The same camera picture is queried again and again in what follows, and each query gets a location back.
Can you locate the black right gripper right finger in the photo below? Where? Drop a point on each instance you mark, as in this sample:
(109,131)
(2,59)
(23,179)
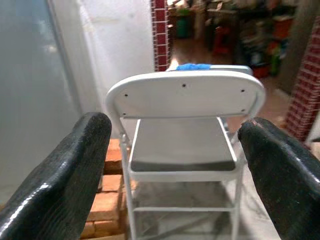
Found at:
(287,180)

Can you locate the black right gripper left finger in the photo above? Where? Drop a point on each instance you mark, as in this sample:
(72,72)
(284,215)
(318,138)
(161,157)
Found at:
(57,187)

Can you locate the grey metal fridge body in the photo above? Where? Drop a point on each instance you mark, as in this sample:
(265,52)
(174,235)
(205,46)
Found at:
(30,75)

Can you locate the red brick pile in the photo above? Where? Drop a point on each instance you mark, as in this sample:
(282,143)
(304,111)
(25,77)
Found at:
(110,200)

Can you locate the red brick pattern pillar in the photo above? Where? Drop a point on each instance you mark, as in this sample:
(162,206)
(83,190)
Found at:
(161,37)
(305,95)

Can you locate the white metal folding chair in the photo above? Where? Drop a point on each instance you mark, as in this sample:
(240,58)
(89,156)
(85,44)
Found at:
(182,100)

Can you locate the cluttered storage shelf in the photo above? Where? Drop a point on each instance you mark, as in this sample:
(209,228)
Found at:
(265,37)

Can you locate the blue crumpled cloth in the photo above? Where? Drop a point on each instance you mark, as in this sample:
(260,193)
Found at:
(192,67)

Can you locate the red plastic stool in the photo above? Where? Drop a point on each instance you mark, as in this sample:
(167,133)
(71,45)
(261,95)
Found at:
(221,40)

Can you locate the green plastic bin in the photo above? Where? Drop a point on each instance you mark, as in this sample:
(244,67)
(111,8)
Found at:
(183,27)

